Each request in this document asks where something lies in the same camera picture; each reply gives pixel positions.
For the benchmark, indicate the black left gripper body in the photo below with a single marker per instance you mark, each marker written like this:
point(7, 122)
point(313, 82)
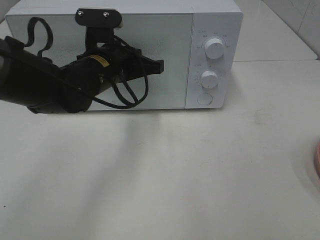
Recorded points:
point(111, 51)

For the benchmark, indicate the white microwave door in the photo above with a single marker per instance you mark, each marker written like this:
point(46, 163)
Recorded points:
point(159, 36)

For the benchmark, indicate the white timer knob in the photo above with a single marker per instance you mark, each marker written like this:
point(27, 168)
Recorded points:
point(209, 79)

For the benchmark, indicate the round white door button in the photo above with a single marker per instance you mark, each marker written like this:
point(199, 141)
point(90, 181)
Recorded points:
point(205, 99)

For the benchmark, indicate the pink plate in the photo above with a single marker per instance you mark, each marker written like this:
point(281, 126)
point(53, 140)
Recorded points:
point(317, 160)

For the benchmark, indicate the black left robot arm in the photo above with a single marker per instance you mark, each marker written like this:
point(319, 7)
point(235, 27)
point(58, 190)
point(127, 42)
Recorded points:
point(100, 75)

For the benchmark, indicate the upper white power knob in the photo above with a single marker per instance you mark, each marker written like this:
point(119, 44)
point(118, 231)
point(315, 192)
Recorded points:
point(214, 47)

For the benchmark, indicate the white microwave oven body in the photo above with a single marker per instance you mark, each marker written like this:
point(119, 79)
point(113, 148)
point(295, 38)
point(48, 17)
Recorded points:
point(222, 18)

